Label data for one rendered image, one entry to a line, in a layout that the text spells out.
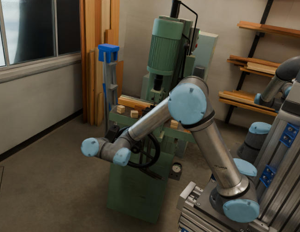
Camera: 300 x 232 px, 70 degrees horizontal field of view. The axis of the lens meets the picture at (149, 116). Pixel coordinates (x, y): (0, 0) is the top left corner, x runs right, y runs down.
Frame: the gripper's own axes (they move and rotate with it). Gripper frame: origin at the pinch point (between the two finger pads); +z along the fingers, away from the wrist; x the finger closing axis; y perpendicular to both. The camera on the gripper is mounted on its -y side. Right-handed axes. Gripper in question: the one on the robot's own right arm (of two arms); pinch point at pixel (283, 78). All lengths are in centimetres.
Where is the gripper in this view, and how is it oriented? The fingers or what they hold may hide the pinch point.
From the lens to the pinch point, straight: 193.2
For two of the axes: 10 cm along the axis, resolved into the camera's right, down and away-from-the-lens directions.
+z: 3.5, -3.7, 8.6
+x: 9.4, 1.7, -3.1
